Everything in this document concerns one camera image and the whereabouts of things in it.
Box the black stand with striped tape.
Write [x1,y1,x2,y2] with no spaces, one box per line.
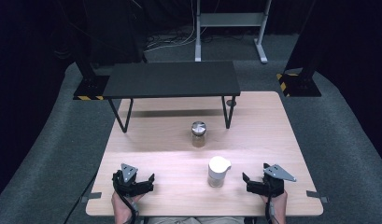
[72,0,110,102]
[276,0,323,98]

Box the white metal desk frame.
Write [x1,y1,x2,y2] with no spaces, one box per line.
[194,0,273,65]

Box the glass jar with metal lid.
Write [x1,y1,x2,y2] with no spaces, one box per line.
[191,120,207,148]

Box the bundle of floor cables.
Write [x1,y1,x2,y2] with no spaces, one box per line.
[144,26,213,53]

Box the black shelf with wire legs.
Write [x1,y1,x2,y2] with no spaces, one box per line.
[103,61,242,133]

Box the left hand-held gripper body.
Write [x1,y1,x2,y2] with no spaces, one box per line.
[112,162,144,198]

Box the person's right hand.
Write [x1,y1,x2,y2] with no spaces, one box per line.
[260,189,289,224]

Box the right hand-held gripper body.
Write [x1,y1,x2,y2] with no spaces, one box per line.
[256,162,297,198]

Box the grey metal table bracket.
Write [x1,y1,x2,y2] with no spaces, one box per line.
[305,189,330,204]
[80,191,103,203]

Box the hand-held gripper cable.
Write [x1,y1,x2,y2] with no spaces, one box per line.
[112,171,140,224]
[264,194,281,224]

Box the right hand-held gripper cable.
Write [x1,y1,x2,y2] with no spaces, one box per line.
[264,194,281,224]

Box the glass jar with white lid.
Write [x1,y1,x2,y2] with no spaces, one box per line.
[206,155,233,189]

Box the left hand-held gripper cable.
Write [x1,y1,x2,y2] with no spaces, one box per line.
[112,171,140,224]

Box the person's left hand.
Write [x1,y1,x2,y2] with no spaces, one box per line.
[111,191,145,224]

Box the black floor cable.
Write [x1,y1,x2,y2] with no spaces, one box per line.
[63,173,98,224]

